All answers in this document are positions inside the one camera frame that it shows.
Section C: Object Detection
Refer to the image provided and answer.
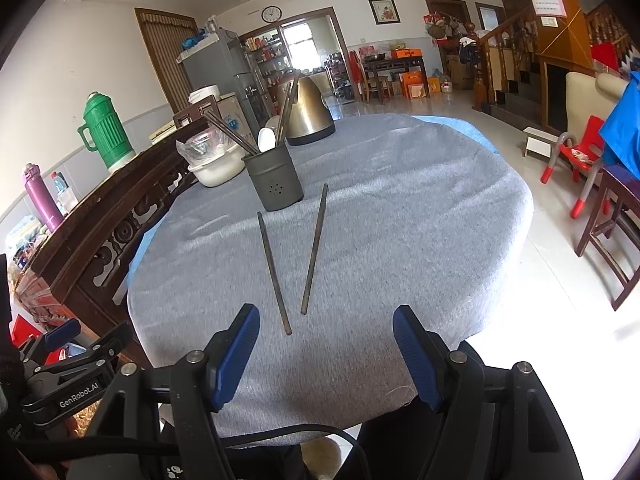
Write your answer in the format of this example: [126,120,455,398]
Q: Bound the white step stool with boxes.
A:
[523,127,559,160]

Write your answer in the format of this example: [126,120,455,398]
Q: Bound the white ceramic spoon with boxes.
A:
[257,127,277,153]

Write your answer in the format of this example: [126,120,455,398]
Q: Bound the cream armchair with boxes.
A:
[565,72,627,142]

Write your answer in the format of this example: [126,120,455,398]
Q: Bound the green thermos jug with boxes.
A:
[77,91,136,174]

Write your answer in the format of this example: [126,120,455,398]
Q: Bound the orange box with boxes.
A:
[390,48,422,58]

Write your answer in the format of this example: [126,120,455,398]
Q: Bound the red plastic child chair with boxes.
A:
[540,115,605,219]

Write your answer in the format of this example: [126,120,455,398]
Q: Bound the grey table cloth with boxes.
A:
[127,114,534,437]

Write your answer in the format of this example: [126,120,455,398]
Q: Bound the dark wooden side table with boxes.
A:
[361,51,430,104]

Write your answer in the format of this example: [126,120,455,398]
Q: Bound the dark grey utensil holder cup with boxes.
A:
[243,143,304,211]

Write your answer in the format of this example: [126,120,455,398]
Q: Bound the purple water bottle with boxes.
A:
[23,162,64,232]

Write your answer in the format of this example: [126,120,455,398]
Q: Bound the grey refrigerator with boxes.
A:
[177,28,273,134]

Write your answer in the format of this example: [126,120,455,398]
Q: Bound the wooden staircase railing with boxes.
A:
[474,6,537,110]

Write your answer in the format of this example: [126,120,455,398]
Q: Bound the dark chopstick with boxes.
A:
[300,183,329,315]
[276,72,300,145]
[257,211,293,336]

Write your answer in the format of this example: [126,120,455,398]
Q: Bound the blue cloth garment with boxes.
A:
[600,72,640,179]

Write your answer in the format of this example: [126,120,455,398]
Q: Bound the brass electric kettle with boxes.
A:
[285,75,335,145]

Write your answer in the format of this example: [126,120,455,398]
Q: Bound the dark carved wooden bench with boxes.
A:
[14,118,207,338]

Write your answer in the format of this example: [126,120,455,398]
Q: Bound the black cable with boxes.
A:
[214,421,371,480]

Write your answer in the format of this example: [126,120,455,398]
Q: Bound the wall clock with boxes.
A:
[260,4,283,24]

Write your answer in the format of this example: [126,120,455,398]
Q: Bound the white bowl with plastic bag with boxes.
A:
[176,127,246,188]

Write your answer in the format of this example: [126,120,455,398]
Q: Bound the dark wooden stool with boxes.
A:
[575,165,639,311]

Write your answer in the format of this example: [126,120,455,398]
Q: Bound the framed picture on wall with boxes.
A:
[369,0,400,25]

